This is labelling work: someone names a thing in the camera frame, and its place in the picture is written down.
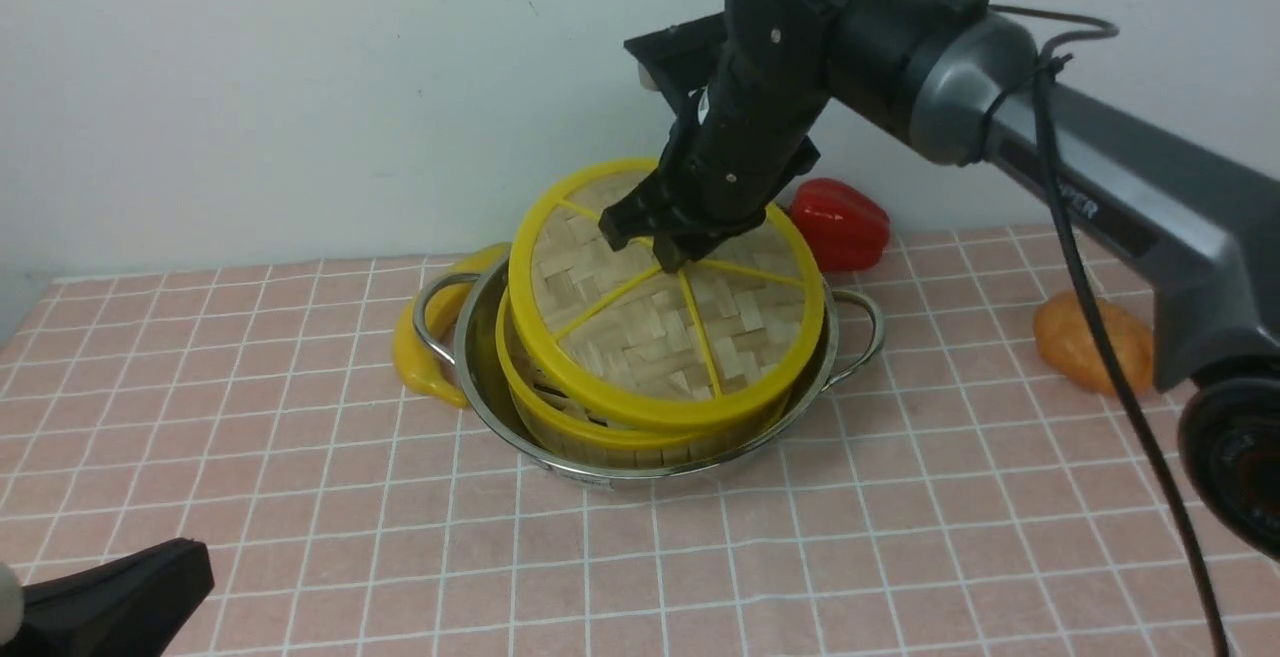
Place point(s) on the stainless steel two-handled pot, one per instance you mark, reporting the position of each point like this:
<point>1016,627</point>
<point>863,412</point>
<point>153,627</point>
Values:
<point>474,357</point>

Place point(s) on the red toy bell pepper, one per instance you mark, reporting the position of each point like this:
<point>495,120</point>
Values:
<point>844,229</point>

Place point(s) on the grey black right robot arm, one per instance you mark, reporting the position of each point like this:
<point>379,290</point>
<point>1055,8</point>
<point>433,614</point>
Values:
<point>958,82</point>

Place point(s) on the yellow woven bamboo steamer lid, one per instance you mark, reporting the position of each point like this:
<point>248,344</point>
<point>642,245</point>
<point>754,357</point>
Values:
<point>714,344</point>

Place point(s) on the orange toy potato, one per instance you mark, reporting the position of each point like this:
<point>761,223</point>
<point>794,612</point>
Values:
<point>1065,343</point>

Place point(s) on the yellow bamboo steamer basket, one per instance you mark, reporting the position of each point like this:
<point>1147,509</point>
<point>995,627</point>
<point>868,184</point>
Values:
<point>569,430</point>

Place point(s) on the pink checkered tablecloth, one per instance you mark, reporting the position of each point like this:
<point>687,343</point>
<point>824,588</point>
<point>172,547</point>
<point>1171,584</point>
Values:
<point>952,499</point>

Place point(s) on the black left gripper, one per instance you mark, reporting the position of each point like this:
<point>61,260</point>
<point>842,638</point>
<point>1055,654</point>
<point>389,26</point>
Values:
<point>134,606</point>

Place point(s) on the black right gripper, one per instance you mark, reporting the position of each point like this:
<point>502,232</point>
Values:
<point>732,147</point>

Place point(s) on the yellow toy banana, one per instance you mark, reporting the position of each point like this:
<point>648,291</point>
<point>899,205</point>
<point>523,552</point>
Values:
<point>431,314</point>

